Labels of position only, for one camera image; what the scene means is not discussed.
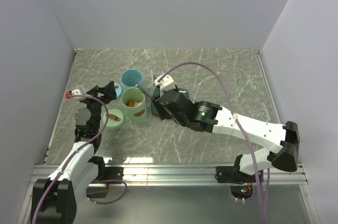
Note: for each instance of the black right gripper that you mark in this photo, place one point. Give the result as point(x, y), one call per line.
point(161, 110)

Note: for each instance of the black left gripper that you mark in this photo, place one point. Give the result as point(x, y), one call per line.
point(108, 91)

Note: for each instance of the blue canister lid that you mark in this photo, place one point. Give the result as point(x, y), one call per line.
point(119, 90)

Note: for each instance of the orange toy bun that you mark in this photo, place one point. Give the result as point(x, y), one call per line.
point(130, 103)

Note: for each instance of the white bun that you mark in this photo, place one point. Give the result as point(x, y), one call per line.
point(136, 104)

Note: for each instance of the metal tongs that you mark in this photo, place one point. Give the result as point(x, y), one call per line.
point(144, 91)

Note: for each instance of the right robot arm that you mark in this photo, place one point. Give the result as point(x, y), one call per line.
point(279, 142)

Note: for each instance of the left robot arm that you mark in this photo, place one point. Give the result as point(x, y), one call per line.
point(54, 199)

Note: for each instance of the teal square plate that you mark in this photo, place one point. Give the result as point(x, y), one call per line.
point(163, 113)

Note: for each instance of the green canister lid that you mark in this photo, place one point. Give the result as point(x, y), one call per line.
point(116, 119)

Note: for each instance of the green cylindrical canister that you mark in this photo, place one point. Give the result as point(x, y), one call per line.
point(135, 114)

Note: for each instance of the blue cylindrical canister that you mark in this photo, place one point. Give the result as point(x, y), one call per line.
point(132, 78)

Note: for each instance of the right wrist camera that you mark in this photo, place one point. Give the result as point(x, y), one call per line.
point(166, 84)

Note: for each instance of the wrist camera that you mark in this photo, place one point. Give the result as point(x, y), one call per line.
point(166, 84)
point(78, 91)

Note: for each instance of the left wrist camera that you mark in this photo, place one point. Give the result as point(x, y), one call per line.
point(78, 91)

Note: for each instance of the aluminium rail frame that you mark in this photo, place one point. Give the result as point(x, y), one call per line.
point(170, 169)

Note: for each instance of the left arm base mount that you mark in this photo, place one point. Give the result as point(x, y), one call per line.
point(107, 175)

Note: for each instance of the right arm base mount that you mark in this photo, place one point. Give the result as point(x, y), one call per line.
point(241, 185)

